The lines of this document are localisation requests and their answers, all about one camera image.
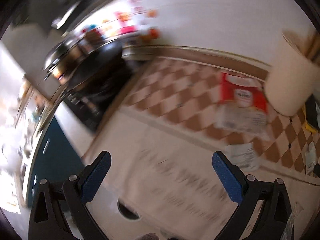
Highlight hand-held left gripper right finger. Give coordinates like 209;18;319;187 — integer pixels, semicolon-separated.
212;151;293;240

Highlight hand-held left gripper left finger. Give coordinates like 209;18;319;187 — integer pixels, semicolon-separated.
28;151;112;240

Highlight clear plastic bag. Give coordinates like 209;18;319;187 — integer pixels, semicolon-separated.
284;202;304;240

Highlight small white sachet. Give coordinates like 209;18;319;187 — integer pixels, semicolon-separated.
224;142;260;171

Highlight blue base cabinet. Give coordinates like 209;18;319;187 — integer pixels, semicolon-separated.
27;115;86;207

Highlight black glass stove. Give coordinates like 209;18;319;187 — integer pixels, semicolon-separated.
62;62;133;131

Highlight red and white packet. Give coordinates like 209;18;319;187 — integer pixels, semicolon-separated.
215;71;270;133

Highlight checkered table mat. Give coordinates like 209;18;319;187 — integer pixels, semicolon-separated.
82;55;320;240

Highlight black wok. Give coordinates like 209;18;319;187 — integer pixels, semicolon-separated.
64;41;125;88

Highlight cream chopstick holder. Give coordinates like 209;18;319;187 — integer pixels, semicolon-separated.
264;31;320;117

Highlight stainless steel pot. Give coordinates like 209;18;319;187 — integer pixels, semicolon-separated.
43;37;87;81

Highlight black range hood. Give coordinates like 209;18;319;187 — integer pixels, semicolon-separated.
10;0;155;32

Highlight colourful letter wall stickers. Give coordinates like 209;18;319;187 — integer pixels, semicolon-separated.
81;10;142;39

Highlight persimmon wall sticker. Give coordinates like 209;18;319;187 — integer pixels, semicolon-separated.
146;28;160;39

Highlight red seal wall sticker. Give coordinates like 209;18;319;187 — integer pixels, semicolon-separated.
127;0;143;14

